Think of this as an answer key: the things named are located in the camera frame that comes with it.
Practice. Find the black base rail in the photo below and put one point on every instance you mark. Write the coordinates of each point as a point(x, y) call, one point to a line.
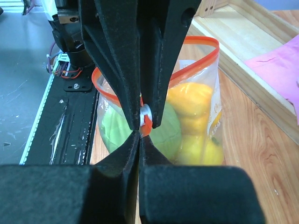
point(63, 130)

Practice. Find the clear zip top bag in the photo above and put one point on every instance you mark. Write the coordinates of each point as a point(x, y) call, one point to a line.
point(197, 63)

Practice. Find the yellow bell pepper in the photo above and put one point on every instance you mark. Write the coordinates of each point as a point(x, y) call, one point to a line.
point(192, 103)

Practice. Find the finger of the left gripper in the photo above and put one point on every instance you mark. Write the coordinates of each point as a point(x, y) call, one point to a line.
point(162, 26)

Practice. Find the wooden clothes rack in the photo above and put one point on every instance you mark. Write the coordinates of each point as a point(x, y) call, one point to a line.
point(244, 30)

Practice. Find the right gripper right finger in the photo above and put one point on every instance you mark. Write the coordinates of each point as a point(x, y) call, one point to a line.
point(172, 194)

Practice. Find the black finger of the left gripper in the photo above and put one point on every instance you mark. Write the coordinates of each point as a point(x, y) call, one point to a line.
point(109, 32)

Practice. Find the pink shirt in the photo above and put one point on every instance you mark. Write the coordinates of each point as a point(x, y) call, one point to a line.
point(280, 70)

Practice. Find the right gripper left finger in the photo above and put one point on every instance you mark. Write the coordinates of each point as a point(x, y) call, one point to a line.
point(104, 193)

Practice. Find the green cabbage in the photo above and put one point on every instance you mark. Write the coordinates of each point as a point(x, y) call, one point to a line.
point(167, 138)

